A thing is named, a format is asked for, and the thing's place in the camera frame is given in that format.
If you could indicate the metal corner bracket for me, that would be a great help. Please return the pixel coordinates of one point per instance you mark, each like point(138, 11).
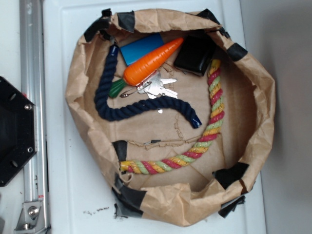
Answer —
point(31, 219)

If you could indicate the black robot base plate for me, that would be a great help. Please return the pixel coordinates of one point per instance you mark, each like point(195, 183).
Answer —
point(17, 131)

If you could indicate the black leather wallet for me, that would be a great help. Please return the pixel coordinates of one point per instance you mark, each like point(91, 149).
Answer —
point(195, 55)

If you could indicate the blue rectangular block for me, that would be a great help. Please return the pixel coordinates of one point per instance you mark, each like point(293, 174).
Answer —
point(139, 48)

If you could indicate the orange plastic toy carrot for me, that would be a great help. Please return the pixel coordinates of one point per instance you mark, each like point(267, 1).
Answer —
point(141, 69)

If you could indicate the aluminium extrusion rail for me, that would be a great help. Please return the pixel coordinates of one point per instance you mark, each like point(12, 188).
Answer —
point(33, 85)

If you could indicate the brown paper bag bin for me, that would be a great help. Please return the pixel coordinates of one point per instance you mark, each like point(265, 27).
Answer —
point(158, 166)

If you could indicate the silver keys with pin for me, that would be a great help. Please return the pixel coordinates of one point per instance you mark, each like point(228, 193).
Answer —
point(153, 87)

